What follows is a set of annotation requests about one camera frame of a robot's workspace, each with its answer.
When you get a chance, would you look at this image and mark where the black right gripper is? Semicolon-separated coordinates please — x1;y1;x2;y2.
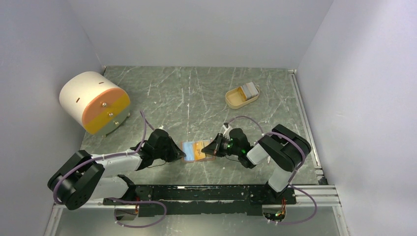
202;133;240;157

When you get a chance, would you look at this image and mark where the tan leather card holder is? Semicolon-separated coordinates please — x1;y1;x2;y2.
179;139;215;163

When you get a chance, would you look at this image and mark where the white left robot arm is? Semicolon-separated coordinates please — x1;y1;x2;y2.
47;129;186;210

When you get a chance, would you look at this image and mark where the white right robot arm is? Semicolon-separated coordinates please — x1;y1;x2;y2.
202;124;312;204

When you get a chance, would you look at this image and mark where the stack of credit cards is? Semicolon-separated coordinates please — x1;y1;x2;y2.
238;82;260;101

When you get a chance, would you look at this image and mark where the beige oval tray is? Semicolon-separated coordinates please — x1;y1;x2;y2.
225;88;260;110

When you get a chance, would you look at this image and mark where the white cylindrical drawer unit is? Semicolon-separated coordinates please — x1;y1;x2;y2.
59;71;131;137

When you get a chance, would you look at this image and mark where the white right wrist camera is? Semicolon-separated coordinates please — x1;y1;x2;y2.
222;122;233;139

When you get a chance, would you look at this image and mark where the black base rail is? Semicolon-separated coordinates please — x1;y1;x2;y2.
102;176;297;217

